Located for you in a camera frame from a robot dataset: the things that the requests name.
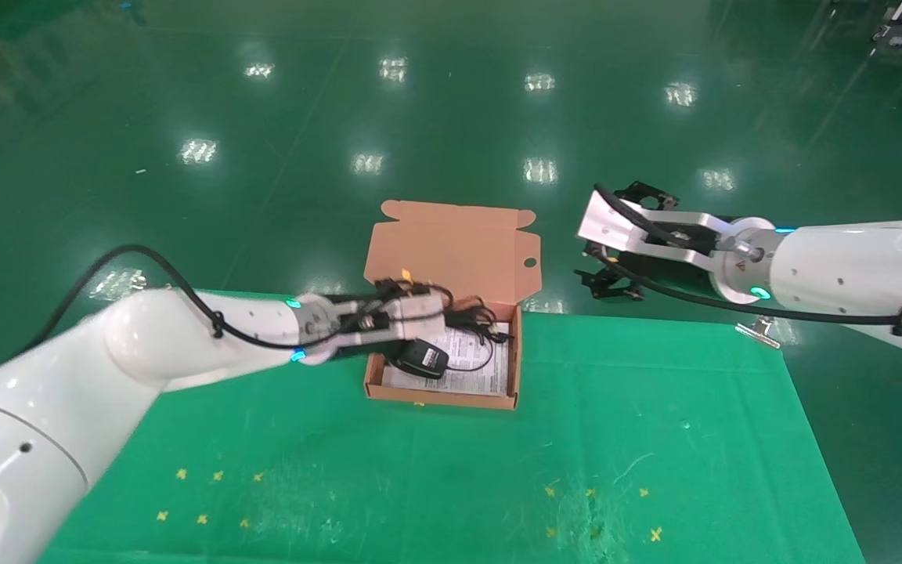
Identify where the white printed instruction sheet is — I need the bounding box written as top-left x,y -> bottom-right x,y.
382,325 -> 511,396

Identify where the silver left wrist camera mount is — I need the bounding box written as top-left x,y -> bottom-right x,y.
322,294 -> 446,345

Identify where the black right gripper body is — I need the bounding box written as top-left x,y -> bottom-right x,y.
586,243 -> 723,288

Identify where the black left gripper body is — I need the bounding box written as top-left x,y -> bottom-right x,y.
332,338 -> 410,363

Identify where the metal cloth clamp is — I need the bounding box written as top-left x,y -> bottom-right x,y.
735,313 -> 782,349

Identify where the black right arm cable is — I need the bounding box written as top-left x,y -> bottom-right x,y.
594,184 -> 902,324

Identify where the green table cloth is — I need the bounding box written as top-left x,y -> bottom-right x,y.
36,290 -> 867,564

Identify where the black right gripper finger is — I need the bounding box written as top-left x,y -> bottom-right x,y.
573,266 -> 646,303
614,181 -> 680,212

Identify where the black power adapter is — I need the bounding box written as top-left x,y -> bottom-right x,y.
386,337 -> 500,382

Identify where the black data cable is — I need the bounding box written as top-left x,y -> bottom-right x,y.
445,296 -> 513,345

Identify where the open brown cardboard box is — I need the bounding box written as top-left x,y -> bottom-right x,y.
363,200 -> 542,411

